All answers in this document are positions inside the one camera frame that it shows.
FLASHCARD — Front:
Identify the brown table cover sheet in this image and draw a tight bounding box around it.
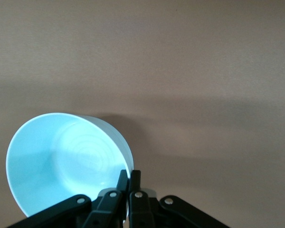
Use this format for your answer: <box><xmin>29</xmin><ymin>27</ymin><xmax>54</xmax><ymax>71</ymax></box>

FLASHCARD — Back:
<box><xmin>0</xmin><ymin>0</ymin><xmax>285</xmax><ymax>228</ymax></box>

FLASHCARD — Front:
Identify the light blue bowl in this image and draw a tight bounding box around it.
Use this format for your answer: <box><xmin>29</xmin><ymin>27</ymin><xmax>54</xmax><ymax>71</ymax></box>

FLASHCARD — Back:
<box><xmin>5</xmin><ymin>112</ymin><xmax>135</xmax><ymax>224</ymax></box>

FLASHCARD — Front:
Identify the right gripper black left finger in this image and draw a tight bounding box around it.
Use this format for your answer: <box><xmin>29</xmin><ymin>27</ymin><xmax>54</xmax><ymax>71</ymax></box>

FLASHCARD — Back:
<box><xmin>7</xmin><ymin>170</ymin><xmax>129</xmax><ymax>228</ymax></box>

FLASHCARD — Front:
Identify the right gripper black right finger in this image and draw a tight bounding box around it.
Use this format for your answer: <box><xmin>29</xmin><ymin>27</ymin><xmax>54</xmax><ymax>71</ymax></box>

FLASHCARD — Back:
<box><xmin>129</xmin><ymin>170</ymin><xmax>228</xmax><ymax>228</ymax></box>

